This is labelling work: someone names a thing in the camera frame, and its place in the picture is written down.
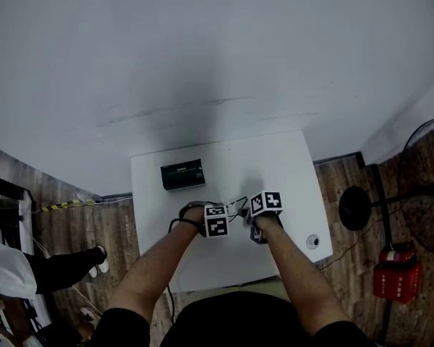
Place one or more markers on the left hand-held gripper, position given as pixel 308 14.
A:
pixel 217 226

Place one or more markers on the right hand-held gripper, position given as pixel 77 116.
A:
pixel 265 202

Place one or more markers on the black eyeglasses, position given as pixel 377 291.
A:
pixel 237 201

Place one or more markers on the person's left forearm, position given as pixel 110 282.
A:
pixel 155 266

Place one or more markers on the person's right forearm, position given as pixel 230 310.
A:
pixel 296 273

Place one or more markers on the dark green box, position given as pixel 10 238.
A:
pixel 182 174

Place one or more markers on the person's khaki trousers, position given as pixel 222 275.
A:
pixel 267 286

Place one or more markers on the round grey table grommet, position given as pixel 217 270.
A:
pixel 313 241

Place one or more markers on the person's black shirt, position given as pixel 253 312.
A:
pixel 235 324

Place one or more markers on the white table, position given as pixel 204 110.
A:
pixel 336 158

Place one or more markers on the black standing fan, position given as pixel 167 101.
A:
pixel 354 208

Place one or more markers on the yellow black striped tape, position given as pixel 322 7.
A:
pixel 67 205

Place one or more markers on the red fire extinguisher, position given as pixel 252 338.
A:
pixel 396 255

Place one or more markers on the red fire extinguisher box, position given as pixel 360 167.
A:
pixel 396 282

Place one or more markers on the brown wooden board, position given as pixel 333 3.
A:
pixel 12 316

